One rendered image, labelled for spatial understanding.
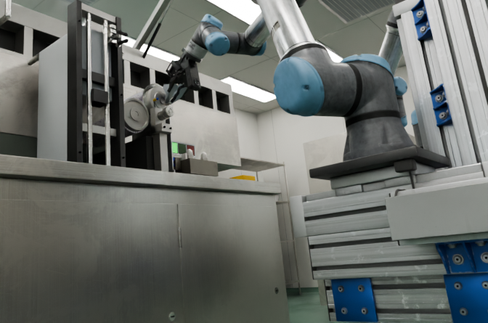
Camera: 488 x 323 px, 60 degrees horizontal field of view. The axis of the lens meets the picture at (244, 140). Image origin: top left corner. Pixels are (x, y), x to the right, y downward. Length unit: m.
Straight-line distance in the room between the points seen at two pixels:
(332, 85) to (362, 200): 0.24
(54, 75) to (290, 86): 0.96
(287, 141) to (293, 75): 5.79
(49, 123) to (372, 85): 1.06
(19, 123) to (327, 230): 1.19
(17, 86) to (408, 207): 1.42
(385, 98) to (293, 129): 5.71
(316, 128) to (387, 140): 5.53
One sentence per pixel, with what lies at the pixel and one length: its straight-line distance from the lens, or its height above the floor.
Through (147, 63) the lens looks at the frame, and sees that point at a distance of 2.18.
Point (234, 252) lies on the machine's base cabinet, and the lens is 1.42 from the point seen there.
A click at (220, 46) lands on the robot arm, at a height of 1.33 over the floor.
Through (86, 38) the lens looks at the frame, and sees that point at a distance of 1.41.
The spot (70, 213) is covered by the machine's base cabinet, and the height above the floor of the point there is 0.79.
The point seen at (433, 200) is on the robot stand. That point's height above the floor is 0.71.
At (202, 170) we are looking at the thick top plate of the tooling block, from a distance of 1.69.
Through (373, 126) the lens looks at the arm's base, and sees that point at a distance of 0.91.
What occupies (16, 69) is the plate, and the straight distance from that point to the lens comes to 1.78.
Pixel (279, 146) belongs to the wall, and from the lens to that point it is 6.70.
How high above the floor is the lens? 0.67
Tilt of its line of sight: 14 degrees up
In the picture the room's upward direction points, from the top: 6 degrees counter-clockwise
